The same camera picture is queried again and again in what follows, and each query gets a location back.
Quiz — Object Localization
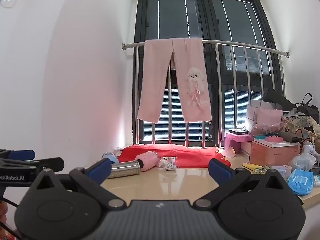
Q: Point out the stainless steel bottle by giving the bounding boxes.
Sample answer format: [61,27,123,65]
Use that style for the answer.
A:
[108,160,140,179]

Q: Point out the small blue round cup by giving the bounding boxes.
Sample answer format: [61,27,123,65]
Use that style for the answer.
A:
[102,152,119,164]

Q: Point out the pink insulated cup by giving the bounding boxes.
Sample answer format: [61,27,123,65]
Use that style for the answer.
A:
[135,151,158,172]

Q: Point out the yellow tube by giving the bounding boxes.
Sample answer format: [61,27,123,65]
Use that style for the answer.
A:
[242,162,264,172]

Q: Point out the pink cap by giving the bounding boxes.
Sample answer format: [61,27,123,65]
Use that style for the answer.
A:
[221,146,236,158]

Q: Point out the green round tin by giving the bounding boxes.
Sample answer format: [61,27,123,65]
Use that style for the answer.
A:
[253,167,267,175]

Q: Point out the pink small stool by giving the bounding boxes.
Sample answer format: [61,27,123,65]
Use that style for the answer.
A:
[224,132,253,153]

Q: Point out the red flag cloth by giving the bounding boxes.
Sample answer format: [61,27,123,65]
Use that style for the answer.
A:
[118,144,231,168]

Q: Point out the black flat device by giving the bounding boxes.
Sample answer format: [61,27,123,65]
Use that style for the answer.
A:
[228,128,248,135]

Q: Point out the pink storage box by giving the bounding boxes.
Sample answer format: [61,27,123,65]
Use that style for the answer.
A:
[249,141,300,167]

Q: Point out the clear bag of small bottles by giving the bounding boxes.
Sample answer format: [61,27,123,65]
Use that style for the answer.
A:
[157,157,178,171]

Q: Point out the white stacked boxes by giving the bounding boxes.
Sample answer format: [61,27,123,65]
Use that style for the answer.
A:
[245,100,275,129]

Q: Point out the pink paper bag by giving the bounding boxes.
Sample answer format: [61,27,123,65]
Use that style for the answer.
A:
[257,108,283,126]

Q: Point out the blue tissue pack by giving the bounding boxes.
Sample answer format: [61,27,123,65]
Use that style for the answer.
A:
[287,169,314,196]

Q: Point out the black handbag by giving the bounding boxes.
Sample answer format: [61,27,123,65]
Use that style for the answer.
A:
[295,93,319,124]

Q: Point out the black framed window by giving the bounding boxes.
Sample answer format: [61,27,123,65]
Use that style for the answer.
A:
[132,0,284,146]

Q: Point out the pink children's trousers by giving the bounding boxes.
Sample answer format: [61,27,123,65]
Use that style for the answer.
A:
[137,37,213,124]

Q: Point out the dark hair tool handle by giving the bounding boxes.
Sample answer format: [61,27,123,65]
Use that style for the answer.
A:
[278,131,303,143]

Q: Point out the steel window guard rail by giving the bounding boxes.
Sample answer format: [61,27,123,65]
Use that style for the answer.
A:
[121,38,290,149]

